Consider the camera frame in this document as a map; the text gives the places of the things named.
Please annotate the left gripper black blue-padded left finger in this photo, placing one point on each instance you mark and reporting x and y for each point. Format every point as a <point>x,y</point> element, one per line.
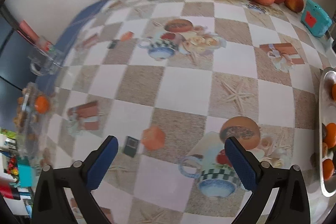
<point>82,177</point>

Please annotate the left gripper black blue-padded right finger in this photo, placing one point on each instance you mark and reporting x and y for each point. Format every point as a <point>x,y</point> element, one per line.
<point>291,204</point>

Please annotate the large orange tangerine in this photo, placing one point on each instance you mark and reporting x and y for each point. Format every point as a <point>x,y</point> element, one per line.
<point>330,139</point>

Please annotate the small orange tangerine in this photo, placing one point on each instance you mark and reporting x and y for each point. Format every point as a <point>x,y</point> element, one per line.
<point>328,169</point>

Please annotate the small brown kiwi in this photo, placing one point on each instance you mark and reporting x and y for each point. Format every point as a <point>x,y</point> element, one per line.
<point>324,131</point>

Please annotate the clear plastic container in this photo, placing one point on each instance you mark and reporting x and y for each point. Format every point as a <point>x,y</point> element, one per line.
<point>28,122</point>

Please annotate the tangerine by plastic container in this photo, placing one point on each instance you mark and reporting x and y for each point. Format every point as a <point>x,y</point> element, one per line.
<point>42,104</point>

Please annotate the silver metal tray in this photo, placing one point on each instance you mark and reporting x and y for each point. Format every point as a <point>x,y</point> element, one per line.
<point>326,115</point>

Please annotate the glass mug with logo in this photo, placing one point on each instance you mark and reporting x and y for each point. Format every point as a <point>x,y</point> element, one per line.
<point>47,62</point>

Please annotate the pink rolled mat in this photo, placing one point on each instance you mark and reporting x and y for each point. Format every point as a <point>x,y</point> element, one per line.
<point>41,42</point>

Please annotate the teal box with red label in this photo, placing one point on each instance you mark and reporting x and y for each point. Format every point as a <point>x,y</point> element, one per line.
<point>316,19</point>

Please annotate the right red apple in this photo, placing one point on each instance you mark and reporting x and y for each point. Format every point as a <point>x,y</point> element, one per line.
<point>294,5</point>

